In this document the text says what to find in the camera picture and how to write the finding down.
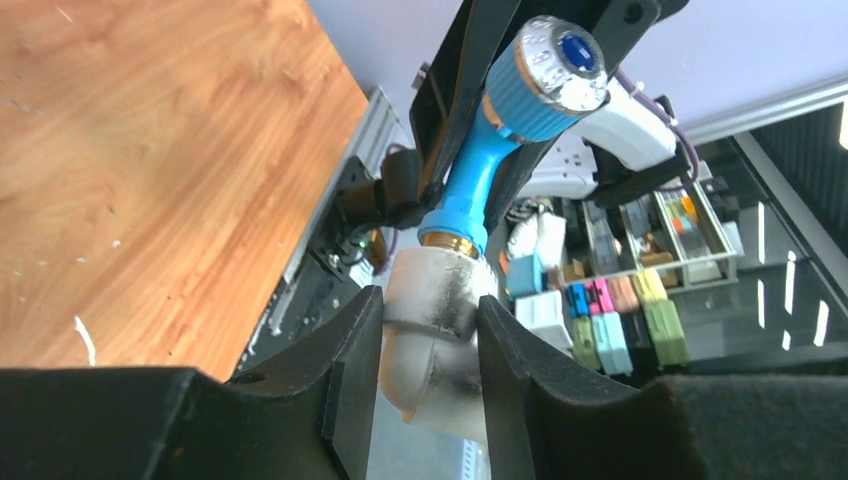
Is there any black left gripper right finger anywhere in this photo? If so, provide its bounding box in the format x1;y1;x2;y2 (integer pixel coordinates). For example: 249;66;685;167
476;296;847;479

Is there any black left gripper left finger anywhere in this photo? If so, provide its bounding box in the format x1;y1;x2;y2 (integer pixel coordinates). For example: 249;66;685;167
1;286;383;479

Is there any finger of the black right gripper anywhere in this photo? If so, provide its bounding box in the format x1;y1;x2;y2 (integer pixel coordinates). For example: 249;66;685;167
483;1;663;229
409;1;520;206

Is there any blue water faucet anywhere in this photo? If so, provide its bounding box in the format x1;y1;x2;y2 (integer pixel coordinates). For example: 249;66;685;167
418;15;608;259

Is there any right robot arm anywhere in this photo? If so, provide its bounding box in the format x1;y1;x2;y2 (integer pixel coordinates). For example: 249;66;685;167
336;1;687;237

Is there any aluminium frame rail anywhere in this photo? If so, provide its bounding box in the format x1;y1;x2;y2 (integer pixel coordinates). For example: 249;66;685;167
251;87;412;343

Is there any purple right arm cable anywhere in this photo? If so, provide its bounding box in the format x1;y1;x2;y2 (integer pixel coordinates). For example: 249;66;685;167
616;69;700;193

